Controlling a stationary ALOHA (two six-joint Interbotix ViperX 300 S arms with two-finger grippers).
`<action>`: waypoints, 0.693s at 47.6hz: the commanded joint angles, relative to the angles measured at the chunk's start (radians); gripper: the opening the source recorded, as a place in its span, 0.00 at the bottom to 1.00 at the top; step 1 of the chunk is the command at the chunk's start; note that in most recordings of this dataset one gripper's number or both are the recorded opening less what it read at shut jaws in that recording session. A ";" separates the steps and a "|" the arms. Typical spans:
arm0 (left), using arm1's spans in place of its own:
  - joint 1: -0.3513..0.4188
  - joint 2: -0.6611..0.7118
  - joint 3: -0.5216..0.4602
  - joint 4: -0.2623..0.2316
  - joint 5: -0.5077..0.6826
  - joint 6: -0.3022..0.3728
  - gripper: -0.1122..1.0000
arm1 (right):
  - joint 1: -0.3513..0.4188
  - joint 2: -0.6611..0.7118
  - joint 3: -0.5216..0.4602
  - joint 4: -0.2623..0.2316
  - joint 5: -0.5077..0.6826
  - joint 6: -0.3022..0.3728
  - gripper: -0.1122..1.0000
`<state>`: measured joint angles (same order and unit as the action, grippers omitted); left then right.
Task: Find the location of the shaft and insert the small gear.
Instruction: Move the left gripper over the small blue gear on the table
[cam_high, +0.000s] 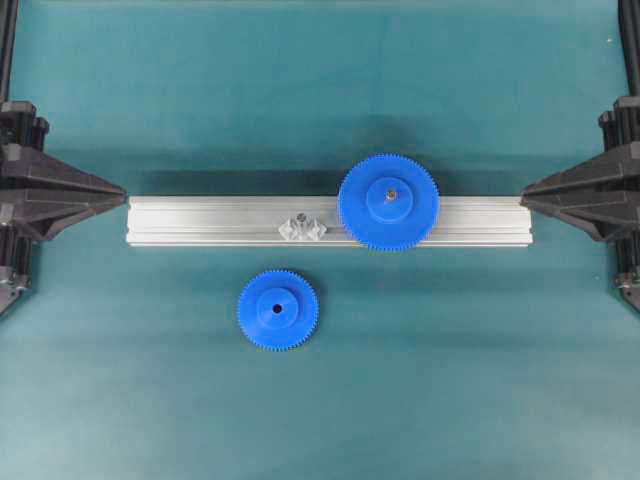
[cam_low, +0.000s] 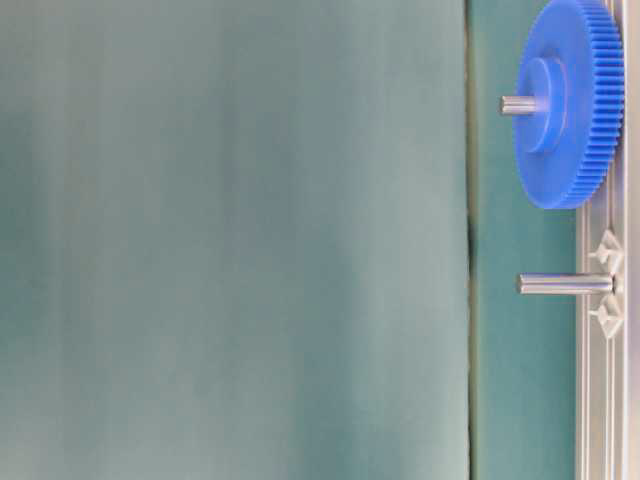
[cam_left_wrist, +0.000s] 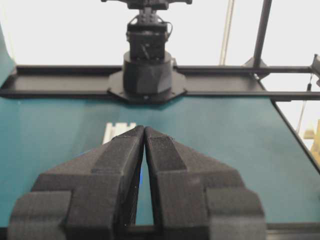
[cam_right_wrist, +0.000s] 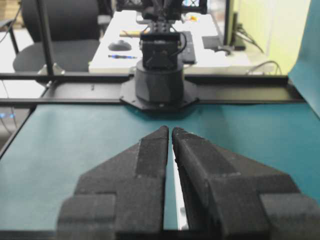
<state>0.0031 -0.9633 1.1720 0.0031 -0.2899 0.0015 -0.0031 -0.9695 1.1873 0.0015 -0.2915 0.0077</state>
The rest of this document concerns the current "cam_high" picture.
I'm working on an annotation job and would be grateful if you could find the large blue gear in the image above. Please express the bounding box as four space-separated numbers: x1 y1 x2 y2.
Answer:
337 154 440 252

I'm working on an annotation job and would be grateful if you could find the aluminium extrusion rail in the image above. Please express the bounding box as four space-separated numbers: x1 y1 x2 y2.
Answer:
126 196 533 247

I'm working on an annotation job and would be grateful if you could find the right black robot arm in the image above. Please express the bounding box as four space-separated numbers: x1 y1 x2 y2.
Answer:
521 1 639 310

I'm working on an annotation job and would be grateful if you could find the small blue gear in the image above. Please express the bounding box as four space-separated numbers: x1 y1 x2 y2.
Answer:
236 270 320 352

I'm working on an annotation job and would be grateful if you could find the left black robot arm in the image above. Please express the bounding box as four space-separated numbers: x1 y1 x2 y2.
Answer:
1 1 127 313

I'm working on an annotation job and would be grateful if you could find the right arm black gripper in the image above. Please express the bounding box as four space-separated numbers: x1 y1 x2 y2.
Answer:
519 97 640 311

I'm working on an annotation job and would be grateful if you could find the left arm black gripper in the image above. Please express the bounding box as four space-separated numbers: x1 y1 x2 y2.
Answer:
0 99 129 316

